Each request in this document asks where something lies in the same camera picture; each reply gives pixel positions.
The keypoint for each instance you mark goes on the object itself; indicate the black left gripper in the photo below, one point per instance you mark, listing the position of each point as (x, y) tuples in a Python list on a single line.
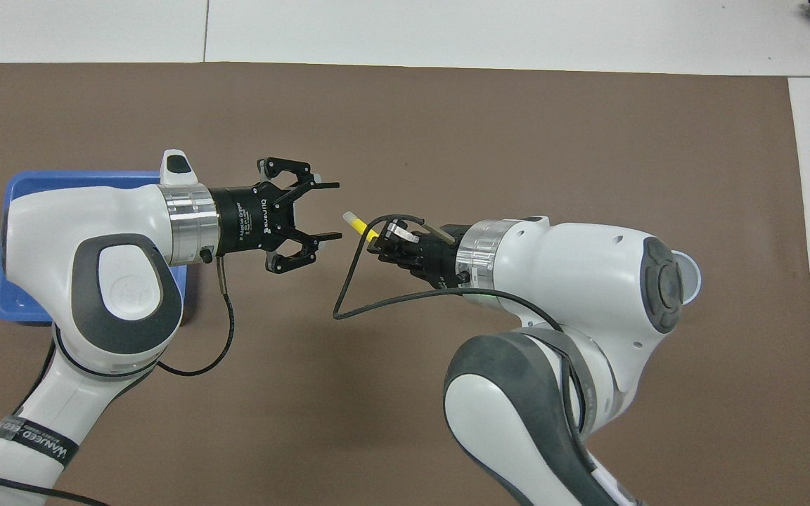
[(247, 218)]

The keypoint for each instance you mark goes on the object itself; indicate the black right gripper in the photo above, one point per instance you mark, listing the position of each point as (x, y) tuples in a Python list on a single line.
[(436, 256)]

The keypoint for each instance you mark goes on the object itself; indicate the yellow marker pen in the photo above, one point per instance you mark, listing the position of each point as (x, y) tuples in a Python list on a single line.
[(359, 225)]

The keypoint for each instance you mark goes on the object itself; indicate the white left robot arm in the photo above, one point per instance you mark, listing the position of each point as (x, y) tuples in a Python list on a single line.
[(60, 225)]

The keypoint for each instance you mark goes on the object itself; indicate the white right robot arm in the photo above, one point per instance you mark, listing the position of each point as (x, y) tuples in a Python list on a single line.
[(574, 295)]

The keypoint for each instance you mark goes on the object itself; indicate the blue plastic tray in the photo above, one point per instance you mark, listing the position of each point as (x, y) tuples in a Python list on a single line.
[(8, 302)]

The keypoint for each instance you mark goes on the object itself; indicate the brown table mat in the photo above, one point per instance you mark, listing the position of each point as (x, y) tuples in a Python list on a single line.
[(405, 119)]

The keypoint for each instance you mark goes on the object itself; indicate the clear plastic cup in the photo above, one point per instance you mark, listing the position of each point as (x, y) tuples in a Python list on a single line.
[(692, 277)]

